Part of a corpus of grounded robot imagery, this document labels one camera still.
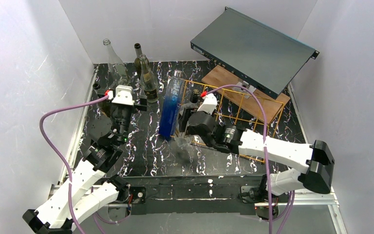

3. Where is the aluminium frame rail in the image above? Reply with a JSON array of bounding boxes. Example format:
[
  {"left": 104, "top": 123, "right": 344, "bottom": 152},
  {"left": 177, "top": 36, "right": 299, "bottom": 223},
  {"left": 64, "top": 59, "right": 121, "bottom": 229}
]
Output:
[{"left": 40, "top": 64, "right": 349, "bottom": 234}]

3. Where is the dark green wine bottle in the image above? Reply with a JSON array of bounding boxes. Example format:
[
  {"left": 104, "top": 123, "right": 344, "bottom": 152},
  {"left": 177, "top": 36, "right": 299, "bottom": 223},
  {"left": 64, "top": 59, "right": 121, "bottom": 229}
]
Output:
[{"left": 134, "top": 43, "right": 142, "bottom": 77}]

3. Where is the green bottle near left wall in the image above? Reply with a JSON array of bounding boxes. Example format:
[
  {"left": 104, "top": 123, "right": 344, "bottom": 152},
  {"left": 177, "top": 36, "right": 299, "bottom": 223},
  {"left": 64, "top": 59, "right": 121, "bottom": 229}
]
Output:
[{"left": 93, "top": 83, "right": 112, "bottom": 118}]

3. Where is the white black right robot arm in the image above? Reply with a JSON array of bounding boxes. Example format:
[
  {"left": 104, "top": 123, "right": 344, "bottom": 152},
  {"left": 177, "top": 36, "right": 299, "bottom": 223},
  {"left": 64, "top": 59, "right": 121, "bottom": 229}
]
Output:
[{"left": 183, "top": 111, "right": 335, "bottom": 196}]

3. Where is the grey metal bracket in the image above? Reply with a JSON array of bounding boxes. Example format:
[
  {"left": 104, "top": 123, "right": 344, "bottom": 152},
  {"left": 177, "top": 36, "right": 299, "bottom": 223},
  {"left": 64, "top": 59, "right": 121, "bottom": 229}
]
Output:
[{"left": 232, "top": 80, "right": 256, "bottom": 99}]

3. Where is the clear tall empty bottle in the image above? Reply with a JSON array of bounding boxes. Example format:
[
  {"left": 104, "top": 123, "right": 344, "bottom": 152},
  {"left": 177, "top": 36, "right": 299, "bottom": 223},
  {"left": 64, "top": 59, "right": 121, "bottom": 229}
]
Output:
[{"left": 103, "top": 39, "right": 130, "bottom": 85}]

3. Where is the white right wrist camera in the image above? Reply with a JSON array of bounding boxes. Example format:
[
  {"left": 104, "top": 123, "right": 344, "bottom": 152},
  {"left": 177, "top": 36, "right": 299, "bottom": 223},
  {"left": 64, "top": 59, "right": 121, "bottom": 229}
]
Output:
[{"left": 197, "top": 91, "right": 218, "bottom": 115}]

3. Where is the clear labelled wine bottle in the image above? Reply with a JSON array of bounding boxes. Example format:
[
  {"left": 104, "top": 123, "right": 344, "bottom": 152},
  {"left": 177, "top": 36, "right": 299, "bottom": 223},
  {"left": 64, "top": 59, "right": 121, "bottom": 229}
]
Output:
[{"left": 139, "top": 54, "right": 158, "bottom": 103}]

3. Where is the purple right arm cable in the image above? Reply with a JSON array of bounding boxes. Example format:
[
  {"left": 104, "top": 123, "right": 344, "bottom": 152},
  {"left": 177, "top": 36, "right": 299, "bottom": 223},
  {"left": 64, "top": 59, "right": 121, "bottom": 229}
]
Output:
[{"left": 205, "top": 84, "right": 296, "bottom": 234}]

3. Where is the blue tall glass bottle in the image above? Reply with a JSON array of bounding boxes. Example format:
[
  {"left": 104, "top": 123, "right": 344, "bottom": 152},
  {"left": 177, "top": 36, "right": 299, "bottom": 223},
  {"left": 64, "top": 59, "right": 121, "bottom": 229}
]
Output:
[{"left": 158, "top": 70, "right": 185, "bottom": 141}]

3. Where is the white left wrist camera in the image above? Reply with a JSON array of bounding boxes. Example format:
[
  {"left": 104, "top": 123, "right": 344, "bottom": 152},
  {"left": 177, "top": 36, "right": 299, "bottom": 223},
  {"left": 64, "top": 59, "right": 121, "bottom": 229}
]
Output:
[{"left": 105, "top": 85, "right": 134, "bottom": 106}]

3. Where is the clear square liquor bottle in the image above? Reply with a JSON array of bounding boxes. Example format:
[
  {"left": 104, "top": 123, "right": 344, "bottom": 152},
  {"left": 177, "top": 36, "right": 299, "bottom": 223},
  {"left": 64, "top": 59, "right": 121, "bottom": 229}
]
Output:
[{"left": 174, "top": 89, "right": 201, "bottom": 147}]

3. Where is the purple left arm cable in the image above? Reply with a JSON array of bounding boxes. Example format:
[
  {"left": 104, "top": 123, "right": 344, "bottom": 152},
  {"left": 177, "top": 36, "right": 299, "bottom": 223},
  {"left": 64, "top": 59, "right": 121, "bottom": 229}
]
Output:
[{"left": 39, "top": 96, "right": 110, "bottom": 234}]

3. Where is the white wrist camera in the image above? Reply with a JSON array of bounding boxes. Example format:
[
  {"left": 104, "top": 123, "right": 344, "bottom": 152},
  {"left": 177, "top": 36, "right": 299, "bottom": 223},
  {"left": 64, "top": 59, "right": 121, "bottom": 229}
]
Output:
[
  {"left": 197, "top": 91, "right": 218, "bottom": 115},
  {"left": 105, "top": 85, "right": 134, "bottom": 106}
]

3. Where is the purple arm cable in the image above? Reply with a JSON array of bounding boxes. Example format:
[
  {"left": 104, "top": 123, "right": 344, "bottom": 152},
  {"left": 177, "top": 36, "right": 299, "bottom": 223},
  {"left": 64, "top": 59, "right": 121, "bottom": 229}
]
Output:
[
  {"left": 39, "top": 96, "right": 110, "bottom": 234},
  {"left": 205, "top": 84, "right": 296, "bottom": 234}
]

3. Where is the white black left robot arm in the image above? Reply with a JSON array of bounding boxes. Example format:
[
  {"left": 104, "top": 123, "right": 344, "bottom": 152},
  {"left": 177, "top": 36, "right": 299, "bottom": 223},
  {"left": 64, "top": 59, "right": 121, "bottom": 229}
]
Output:
[{"left": 22, "top": 85, "right": 147, "bottom": 234}]

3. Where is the gold wire wine rack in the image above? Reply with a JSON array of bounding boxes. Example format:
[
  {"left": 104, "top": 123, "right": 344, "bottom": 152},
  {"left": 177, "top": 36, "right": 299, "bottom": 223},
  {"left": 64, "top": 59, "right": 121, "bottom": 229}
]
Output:
[{"left": 164, "top": 76, "right": 285, "bottom": 163}]

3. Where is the grey rack-mount network switch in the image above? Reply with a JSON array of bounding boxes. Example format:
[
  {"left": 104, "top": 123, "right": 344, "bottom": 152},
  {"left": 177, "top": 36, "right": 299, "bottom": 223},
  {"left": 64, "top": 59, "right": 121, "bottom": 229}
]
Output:
[{"left": 190, "top": 7, "right": 319, "bottom": 99}]

